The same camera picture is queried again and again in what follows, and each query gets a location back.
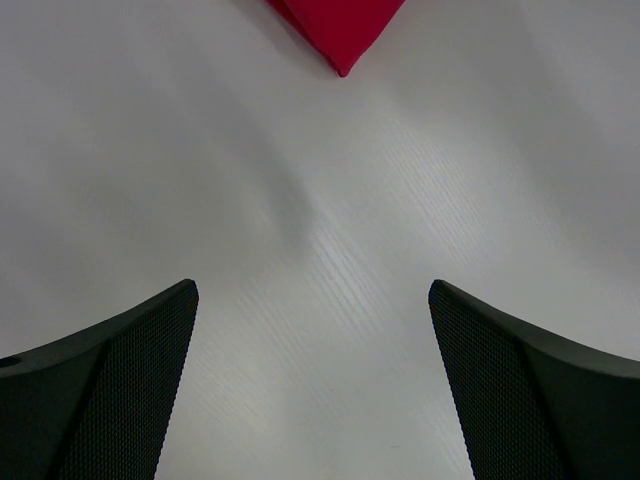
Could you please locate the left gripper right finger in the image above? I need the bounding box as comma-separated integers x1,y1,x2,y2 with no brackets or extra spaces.
429,280,639,479

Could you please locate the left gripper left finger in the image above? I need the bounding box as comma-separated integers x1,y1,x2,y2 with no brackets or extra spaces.
1,279,198,479

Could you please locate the magenta t shirt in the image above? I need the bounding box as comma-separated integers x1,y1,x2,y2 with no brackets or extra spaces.
267,0,404,78

